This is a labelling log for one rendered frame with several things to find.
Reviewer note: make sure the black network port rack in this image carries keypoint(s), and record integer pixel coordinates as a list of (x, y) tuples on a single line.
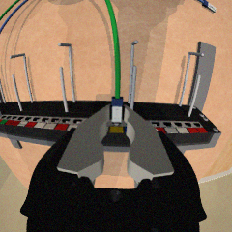
[(42, 122)]

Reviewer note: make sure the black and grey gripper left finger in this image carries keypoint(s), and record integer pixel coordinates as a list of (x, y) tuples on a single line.
[(79, 152)]

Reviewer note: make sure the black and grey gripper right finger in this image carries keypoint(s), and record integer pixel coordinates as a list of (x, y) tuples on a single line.
[(152, 155)]

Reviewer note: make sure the green patch cord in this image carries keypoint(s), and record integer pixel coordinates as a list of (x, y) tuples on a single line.
[(116, 45)]

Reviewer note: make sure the blue and white network cable plug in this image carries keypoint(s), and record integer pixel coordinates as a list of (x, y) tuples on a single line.
[(207, 5)]

